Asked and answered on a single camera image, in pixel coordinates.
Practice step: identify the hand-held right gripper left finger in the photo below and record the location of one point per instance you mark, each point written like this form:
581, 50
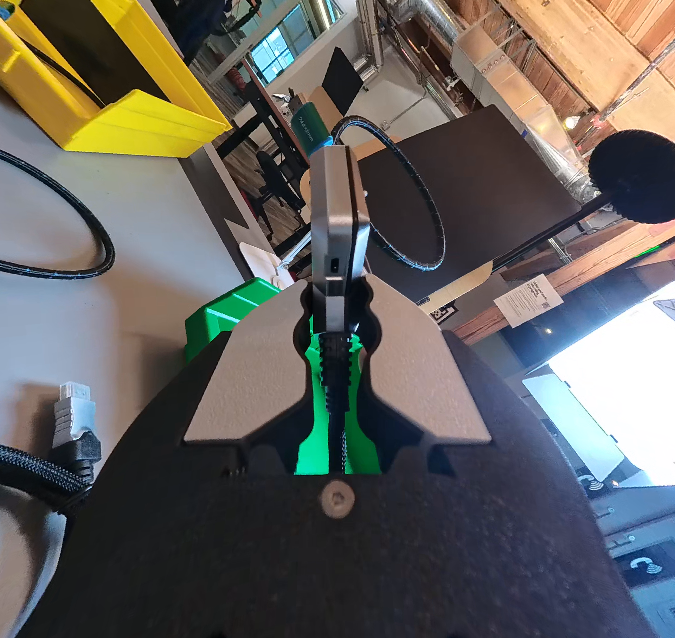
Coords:
253, 379

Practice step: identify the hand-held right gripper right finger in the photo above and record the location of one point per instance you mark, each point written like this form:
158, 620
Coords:
422, 379

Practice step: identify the green plastic bin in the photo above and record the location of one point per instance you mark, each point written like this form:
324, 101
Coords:
227, 311

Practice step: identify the yellow plastic bin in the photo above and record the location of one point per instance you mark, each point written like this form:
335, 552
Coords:
147, 126

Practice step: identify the white paper notice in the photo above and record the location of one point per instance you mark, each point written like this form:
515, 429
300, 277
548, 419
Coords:
527, 300

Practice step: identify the black office chair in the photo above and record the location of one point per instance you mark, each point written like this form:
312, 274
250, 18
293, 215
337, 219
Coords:
277, 179

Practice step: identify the wood-rimmed black board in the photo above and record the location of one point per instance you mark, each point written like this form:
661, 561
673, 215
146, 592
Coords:
474, 173

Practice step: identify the brown desk black legs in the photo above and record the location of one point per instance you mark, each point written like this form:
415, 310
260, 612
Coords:
258, 100

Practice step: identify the clear rack with devices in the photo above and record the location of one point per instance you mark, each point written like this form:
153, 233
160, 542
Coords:
283, 101

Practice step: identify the tan rounded board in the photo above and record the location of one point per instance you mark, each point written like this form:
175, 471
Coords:
322, 105

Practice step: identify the black fuzzy round object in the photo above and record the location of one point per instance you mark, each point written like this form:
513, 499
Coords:
633, 173

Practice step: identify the black bin divider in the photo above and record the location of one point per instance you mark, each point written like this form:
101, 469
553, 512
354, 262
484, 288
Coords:
79, 15

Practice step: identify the black wall panel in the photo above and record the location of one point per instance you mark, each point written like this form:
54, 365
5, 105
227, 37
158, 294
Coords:
343, 79

